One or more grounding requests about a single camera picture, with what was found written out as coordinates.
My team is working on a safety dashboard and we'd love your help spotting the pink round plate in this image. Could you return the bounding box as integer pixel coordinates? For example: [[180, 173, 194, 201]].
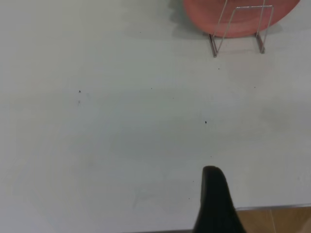
[[183, 0, 300, 38]]

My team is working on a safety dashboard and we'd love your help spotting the metal wire plate rack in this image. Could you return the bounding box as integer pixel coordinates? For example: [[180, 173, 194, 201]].
[[208, 0, 274, 58]]

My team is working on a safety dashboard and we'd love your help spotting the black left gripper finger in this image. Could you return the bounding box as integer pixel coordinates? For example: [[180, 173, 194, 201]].
[[191, 166, 247, 233]]

